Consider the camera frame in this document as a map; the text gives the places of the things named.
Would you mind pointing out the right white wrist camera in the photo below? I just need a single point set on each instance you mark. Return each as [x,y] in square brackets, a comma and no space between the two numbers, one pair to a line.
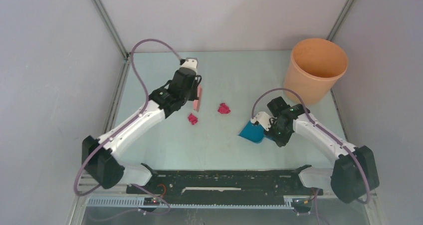
[263,119]

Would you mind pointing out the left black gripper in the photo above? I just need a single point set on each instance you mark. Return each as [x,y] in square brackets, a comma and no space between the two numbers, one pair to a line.
[194,96]

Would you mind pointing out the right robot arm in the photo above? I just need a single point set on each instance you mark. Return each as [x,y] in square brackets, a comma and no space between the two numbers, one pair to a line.
[354,171]

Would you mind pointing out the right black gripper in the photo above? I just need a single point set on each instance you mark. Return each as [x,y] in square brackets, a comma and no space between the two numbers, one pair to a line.
[280,141]

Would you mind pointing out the pink paper scrap far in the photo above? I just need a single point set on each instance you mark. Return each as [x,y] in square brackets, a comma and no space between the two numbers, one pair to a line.
[192,119]

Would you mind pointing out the pink paper scrap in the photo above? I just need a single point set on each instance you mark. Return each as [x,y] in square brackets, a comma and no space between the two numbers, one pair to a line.
[192,119]
[223,109]

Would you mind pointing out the aluminium frame post left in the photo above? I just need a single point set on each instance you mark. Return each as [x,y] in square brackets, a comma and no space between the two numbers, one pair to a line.
[105,17]

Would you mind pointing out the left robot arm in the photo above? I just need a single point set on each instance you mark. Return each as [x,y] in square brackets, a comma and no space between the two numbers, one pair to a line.
[101,157]

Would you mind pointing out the orange plastic bucket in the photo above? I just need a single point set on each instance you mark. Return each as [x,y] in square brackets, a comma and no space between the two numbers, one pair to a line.
[315,66]

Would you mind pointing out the aluminium frame post right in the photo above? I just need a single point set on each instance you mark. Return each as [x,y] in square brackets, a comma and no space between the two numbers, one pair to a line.
[340,19]

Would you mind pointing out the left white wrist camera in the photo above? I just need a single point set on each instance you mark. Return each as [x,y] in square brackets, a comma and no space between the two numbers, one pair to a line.
[190,63]

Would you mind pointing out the pink plastic brush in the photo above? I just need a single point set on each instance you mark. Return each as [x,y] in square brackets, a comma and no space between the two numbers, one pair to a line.
[197,102]

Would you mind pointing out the aluminium frame post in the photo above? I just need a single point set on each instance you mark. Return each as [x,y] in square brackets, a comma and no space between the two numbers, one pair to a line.
[340,19]
[105,17]

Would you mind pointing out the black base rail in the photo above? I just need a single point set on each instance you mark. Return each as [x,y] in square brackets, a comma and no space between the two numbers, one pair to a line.
[227,188]

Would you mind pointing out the blue plastic dustpan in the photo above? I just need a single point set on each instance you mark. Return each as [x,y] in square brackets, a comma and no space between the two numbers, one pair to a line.
[254,132]

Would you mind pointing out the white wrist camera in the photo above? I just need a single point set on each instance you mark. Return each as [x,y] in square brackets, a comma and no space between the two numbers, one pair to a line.
[263,119]
[190,63]

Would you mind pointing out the pink paper scrap right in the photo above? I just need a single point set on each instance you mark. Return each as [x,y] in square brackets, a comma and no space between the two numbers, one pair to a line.
[223,109]

